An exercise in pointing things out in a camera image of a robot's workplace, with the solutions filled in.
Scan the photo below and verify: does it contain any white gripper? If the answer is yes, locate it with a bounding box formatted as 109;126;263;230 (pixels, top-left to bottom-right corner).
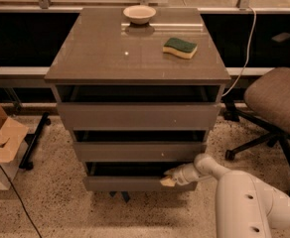
160;163;202;187

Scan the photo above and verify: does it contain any grey bottom drawer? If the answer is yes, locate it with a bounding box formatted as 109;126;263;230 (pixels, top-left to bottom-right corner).
83;162;197;191

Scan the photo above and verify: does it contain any grey drawer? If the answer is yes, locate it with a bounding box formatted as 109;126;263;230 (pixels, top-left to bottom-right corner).
58;103;219;131
83;162;197;191
73;142;207;162

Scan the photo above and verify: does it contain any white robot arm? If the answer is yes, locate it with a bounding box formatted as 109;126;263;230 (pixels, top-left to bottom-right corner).
161;154;290;238

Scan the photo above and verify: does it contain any grey middle drawer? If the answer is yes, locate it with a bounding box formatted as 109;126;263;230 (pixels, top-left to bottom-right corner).
73;142;207;162

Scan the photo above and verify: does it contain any grey drawer cabinet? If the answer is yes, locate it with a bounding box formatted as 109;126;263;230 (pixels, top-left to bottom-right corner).
44;6;232;193

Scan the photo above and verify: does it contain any grey top drawer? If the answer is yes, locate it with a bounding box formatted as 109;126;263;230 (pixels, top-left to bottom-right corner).
58;103;219;131

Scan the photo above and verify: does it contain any green yellow sponge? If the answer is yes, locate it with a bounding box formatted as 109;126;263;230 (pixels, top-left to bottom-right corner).
163;38;198;60

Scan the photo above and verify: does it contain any brown office chair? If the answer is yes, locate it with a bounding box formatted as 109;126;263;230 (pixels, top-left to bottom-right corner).
223;28;290;202

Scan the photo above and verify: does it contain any black stand foot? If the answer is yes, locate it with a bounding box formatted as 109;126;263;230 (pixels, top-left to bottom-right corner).
19;112;51;171

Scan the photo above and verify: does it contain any white bowl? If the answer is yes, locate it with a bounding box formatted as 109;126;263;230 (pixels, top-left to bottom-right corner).
123;5;156;25

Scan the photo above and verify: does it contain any cardboard box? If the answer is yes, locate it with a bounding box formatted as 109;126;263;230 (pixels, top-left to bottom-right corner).
0;105;28;190

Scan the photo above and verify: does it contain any black floor cable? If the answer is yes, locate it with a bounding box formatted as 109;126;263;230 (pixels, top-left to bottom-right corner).
0;146;43;238

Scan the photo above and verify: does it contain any white cable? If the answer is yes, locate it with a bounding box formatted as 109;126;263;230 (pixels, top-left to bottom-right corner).
221;7;258;98

